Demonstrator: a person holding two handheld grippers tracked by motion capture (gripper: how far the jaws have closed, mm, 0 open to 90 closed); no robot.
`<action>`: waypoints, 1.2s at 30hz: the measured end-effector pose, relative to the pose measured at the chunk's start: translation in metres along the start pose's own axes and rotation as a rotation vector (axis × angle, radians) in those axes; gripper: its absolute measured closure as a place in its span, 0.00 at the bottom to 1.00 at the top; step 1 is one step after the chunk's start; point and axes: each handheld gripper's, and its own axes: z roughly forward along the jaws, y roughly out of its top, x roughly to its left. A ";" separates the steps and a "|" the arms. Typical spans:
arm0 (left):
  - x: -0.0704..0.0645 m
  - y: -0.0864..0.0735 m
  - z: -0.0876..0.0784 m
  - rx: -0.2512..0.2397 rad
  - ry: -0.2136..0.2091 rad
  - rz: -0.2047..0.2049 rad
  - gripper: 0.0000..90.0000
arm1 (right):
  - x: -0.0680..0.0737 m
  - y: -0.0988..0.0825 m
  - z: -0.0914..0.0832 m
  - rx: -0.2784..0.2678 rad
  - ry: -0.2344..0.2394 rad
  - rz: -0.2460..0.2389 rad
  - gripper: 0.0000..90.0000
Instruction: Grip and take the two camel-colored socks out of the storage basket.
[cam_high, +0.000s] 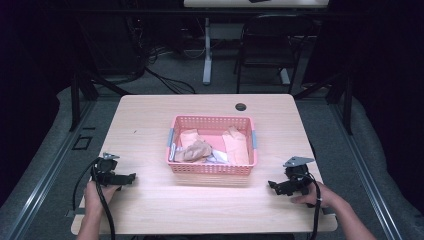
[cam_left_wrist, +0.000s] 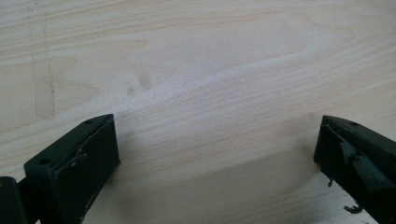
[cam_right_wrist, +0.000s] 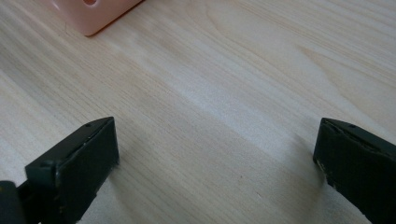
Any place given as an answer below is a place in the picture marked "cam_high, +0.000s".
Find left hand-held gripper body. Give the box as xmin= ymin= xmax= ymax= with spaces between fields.
xmin=91 ymin=152 xmax=120 ymax=186

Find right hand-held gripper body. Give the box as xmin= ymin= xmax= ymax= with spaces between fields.
xmin=283 ymin=156 xmax=316 ymax=196

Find person's right hand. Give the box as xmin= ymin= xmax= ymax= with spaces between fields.
xmin=290 ymin=182 xmax=338 ymax=208

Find person's left hand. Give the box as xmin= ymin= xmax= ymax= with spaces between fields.
xmin=83 ymin=181 xmax=122 ymax=214

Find white striped cloth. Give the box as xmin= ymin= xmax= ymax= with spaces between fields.
xmin=168 ymin=143 xmax=185 ymax=163

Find long peach sock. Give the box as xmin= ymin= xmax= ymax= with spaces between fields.
xmin=221 ymin=126 xmax=251 ymax=166

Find pink plastic basket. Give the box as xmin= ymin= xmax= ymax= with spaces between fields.
xmin=165 ymin=114 xmax=258 ymax=177

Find tan crumpled sock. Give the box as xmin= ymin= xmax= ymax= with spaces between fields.
xmin=174 ymin=139 xmax=214 ymax=164

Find small peach sock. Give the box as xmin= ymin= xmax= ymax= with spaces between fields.
xmin=179 ymin=128 xmax=205 ymax=150

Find black metal stand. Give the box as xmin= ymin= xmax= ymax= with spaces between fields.
xmin=68 ymin=19 xmax=132 ymax=132
xmin=293 ymin=66 xmax=355 ymax=136

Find white desk foot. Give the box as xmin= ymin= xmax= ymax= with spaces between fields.
xmin=279 ymin=67 xmax=292 ymax=86

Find black chair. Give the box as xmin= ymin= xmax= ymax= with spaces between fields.
xmin=234 ymin=13 xmax=315 ymax=95

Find white desk leg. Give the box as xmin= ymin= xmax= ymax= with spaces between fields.
xmin=202 ymin=17 xmax=213 ymax=86

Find thick black gripper cable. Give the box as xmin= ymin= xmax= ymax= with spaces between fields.
xmin=90 ymin=166 xmax=117 ymax=240

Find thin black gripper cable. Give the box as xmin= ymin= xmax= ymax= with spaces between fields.
xmin=72 ymin=157 xmax=101 ymax=212

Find black floor cables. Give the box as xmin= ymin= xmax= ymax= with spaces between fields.
xmin=124 ymin=16 xmax=208 ymax=95

